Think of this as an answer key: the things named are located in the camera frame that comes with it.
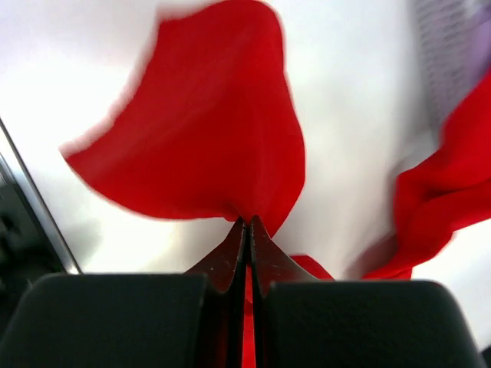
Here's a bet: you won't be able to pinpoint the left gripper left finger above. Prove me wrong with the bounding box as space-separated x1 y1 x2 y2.
1 220 246 367

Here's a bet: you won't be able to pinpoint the red trousers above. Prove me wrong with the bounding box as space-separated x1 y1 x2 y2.
61 1 490 367

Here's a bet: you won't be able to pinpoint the white laundry basket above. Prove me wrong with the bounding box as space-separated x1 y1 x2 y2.
416 0 491 127

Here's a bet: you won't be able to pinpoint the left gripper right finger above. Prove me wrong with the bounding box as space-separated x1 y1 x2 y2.
249 217 485 367

